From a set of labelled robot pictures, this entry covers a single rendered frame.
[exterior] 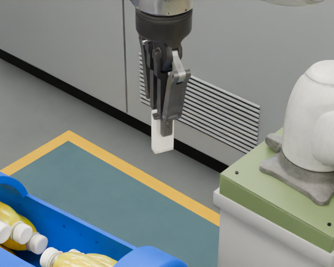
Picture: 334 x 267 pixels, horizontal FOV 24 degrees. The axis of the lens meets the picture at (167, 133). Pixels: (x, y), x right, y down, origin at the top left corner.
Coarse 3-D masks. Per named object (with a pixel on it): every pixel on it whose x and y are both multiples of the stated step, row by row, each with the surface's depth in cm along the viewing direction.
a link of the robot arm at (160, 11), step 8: (136, 0) 98; (144, 0) 96; (152, 0) 96; (160, 0) 95; (168, 0) 95; (176, 0) 96; (184, 0) 96; (192, 0) 97; (144, 8) 97; (152, 8) 96; (160, 8) 96; (168, 8) 96; (176, 8) 97; (184, 8) 97
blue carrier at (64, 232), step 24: (0, 192) 164; (24, 192) 157; (24, 216) 162; (48, 216) 157; (72, 216) 152; (48, 240) 159; (72, 240) 156; (96, 240) 151; (120, 240) 147; (0, 264) 131; (24, 264) 129; (120, 264) 126; (144, 264) 127; (168, 264) 129
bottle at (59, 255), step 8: (56, 256) 136; (64, 256) 134; (72, 256) 134; (80, 256) 134; (88, 256) 134; (48, 264) 136; (56, 264) 134; (64, 264) 133; (72, 264) 132; (80, 264) 132; (88, 264) 132; (96, 264) 132; (104, 264) 133
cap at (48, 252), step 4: (48, 248) 137; (52, 248) 138; (44, 252) 137; (48, 252) 137; (52, 252) 137; (44, 256) 136; (48, 256) 136; (40, 260) 137; (44, 260) 136; (48, 260) 136; (40, 264) 137; (44, 264) 136
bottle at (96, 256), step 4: (92, 256) 140; (96, 256) 140; (100, 256) 140; (104, 256) 140; (108, 256) 141; (100, 260) 139; (104, 260) 139; (108, 260) 139; (112, 260) 140; (108, 264) 138; (112, 264) 138
